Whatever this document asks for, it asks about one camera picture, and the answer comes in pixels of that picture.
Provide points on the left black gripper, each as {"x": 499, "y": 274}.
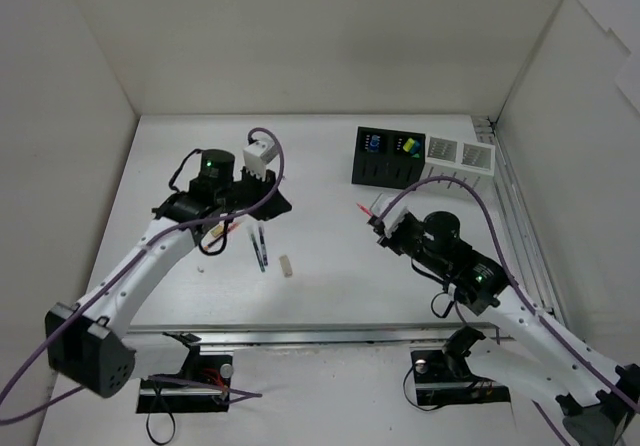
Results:
{"x": 261, "y": 194}

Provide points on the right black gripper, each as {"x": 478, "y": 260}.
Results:
{"x": 396, "y": 228}

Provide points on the red pen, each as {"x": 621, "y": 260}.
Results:
{"x": 365, "y": 210}

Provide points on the orange pencil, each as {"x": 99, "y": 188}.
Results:
{"x": 216, "y": 235}

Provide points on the yellow highlighter marker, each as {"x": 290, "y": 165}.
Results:
{"x": 411, "y": 145}

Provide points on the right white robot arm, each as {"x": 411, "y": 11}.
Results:
{"x": 597, "y": 397}

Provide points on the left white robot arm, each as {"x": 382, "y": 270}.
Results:
{"x": 88, "y": 342}

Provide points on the blue tipped pen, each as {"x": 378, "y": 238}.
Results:
{"x": 262, "y": 244}

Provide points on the teal tipped pen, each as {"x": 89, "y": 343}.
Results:
{"x": 256, "y": 249}

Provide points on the beige eraser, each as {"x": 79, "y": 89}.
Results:
{"x": 286, "y": 266}

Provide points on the black divided organizer box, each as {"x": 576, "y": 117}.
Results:
{"x": 389, "y": 167}

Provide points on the blue item left compartment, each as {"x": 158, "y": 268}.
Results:
{"x": 374, "y": 143}

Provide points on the white divided organizer box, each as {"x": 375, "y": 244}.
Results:
{"x": 470, "y": 162}

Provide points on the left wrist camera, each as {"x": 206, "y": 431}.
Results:
{"x": 257, "y": 155}

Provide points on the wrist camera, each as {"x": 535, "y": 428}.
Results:
{"x": 257, "y": 155}
{"x": 387, "y": 212}

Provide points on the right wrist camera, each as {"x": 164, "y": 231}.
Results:
{"x": 387, "y": 212}

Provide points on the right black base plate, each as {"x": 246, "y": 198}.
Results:
{"x": 429, "y": 385}

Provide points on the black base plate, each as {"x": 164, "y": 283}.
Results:
{"x": 211, "y": 372}
{"x": 429, "y": 385}

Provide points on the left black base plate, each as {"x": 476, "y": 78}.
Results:
{"x": 211, "y": 372}

